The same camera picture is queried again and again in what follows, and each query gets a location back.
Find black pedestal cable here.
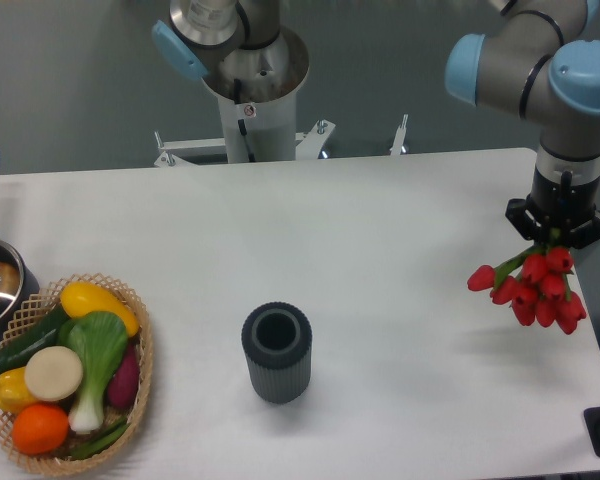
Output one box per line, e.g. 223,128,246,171
232,77,256,163

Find dark green cucumber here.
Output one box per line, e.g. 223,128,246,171
0,305,69,375

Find orange fruit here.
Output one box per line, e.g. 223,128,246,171
11,403,69,455

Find purple sweet potato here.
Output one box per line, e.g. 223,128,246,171
106,344,140,410

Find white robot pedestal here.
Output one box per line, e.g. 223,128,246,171
204,27,309,164

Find yellow bell pepper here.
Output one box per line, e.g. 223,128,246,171
0,367,41,414

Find green bok choy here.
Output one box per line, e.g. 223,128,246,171
58,311,128,435

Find yellow squash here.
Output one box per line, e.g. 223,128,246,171
60,281,140,337

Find green bean pods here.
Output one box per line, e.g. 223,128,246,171
69,417,129,460

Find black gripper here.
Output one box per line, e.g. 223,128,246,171
505,169,600,249

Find red tulip bouquet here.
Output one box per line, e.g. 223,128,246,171
467,229,588,335

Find white metal base frame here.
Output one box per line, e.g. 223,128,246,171
153,114,409,168

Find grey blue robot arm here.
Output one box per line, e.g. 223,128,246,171
152,1,600,249

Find woven wicker basket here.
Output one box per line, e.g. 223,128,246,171
0,273,153,478

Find dark grey ribbed vase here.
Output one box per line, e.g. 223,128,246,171
241,301,313,404

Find beige round disc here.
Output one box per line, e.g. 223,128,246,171
24,346,83,402

